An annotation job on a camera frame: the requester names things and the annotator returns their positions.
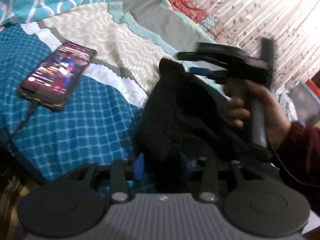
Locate black pants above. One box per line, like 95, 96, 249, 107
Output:
135, 58, 271, 193

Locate dark red sleeve forearm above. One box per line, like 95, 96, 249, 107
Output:
271, 122, 319, 214

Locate person's right hand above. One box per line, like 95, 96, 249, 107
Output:
223, 80, 291, 150

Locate red patchwork quilt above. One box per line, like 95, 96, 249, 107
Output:
166, 0, 224, 41

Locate dark plastic storage bin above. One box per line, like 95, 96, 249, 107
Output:
290, 82, 319, 126

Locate floral striped curtain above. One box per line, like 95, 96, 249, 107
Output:
191, 0, 319, 86

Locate chevron patterned bedspread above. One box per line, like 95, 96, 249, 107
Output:
0, 0, 226, 183

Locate smartphone with lit screen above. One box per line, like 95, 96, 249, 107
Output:
17, 41, 97, 111

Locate black phone charging cable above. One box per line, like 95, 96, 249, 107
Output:
10, 98, 42, 140

